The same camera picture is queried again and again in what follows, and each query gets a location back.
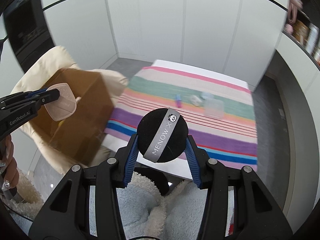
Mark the small blue purple tube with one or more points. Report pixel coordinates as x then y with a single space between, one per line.
178 101

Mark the striped colourful table mat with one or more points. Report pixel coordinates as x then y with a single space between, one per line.
190 114

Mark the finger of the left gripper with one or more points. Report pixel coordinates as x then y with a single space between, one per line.
52 96
20 96

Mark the left hand with nails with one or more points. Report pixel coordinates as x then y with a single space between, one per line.
9 166

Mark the clear plastic puff case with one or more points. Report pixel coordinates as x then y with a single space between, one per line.
214 108

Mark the light blue fleece robe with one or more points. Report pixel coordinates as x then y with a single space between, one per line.
144 212

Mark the small clear wrapped item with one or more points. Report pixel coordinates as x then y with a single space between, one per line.
195 100

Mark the brown box on shelf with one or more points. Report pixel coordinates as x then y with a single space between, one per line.
300 32

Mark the pink plush toy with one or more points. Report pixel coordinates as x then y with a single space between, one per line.
288 29

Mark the cream padded chair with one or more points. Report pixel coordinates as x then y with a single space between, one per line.
58 58

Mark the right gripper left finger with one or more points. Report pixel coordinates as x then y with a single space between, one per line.
65 214

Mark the brown cardboard box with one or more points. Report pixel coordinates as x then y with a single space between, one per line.
78 138

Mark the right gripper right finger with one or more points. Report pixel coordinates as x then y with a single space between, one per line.
256 213

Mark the light blue round lid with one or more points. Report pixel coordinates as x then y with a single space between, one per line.
206 96

